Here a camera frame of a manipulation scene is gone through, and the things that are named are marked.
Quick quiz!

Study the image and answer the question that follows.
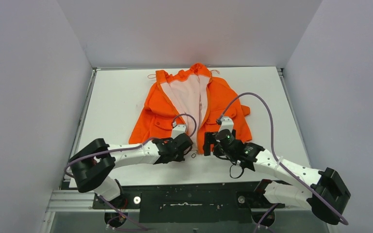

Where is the orange zip-up jacket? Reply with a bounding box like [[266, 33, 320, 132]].
[[128, 63, 252, 154]]

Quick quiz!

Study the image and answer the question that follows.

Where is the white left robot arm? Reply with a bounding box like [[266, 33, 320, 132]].
[[64, 133, 193, 207]]

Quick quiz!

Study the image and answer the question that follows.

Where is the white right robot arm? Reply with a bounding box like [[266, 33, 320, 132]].
[[203, 129, 351, 225]]

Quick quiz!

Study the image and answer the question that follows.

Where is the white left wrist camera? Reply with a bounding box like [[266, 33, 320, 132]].
[[170, 124, 187, 139]]

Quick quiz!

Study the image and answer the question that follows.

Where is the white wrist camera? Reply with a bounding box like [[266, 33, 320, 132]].
[[170, 124, 187, 139], [217, 116, 234, 132]]

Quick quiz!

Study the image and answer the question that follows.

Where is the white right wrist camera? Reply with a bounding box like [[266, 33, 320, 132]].
[[217, 116, 234, 132]]

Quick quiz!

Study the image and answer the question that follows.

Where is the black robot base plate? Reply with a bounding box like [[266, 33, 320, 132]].
[[92, 182, 272, 223]]

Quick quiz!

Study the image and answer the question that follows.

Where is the aluminium left table rail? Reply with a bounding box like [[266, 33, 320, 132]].
[[38, 67, 97, 233]]

